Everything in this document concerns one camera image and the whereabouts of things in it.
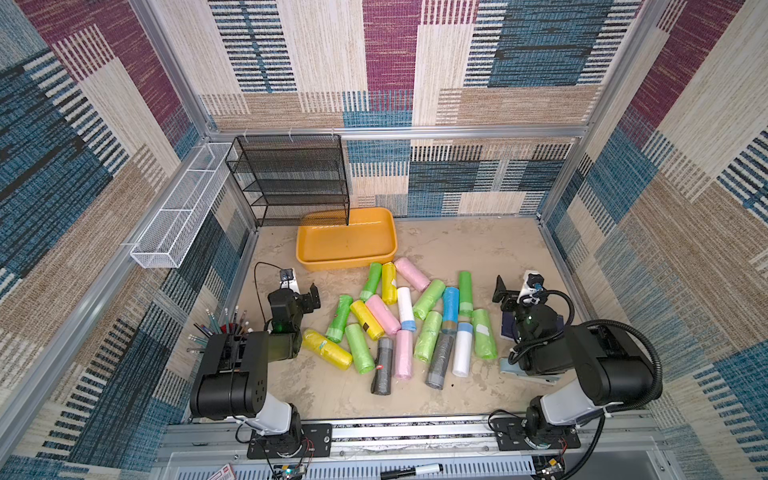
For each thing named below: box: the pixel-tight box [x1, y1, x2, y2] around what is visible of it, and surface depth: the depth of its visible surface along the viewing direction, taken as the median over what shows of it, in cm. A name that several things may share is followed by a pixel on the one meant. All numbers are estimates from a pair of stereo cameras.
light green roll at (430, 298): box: [413, 279, 446, 321], surface depth 98 cm
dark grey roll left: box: [371, 337, 393, 395], surface depth 83 cm
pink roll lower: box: [395, 330, 413, 380], surface depth 86 cm
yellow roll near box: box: [382, 262, 397, 305], surface depth 100 cm
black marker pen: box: [380, 463, 444, 480], surface depth 71 cm
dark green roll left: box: [325, 294, 353, 343], surface depth 93 cm
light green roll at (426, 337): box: [414, 310, 443, 363], surface depth 89 cm
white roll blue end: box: [397, 287, 417, 332], surface depth 95 cm
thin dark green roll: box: [459, 271, 473, 317], surface depth 98 cm
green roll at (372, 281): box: [360, 262, 383, 302], surface depth 103 cm
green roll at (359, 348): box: [345, 323, 375, 375], surface depth 87 cm
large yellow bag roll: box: [302, 329, 353, 371], surface depth 86 cm
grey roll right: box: [425, 332, 455, 390], surface depth 85 cm
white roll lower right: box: [452, 322, 473, 378], surface depth 87 cm
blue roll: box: [442, 286, 459, 332], surface depth 95 cm
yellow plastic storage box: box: [296, 207, 398, 271], surface depth 115 cm
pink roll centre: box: [366, 294, 401, 336], surface depth 93 cm
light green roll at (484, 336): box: [472, 309, 498, 360], surface depth 89 cm
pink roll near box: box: [394, 257, 431, 292], surface depth 104 cm
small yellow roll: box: [350, 300, 384, 341], surface depth 93 cm
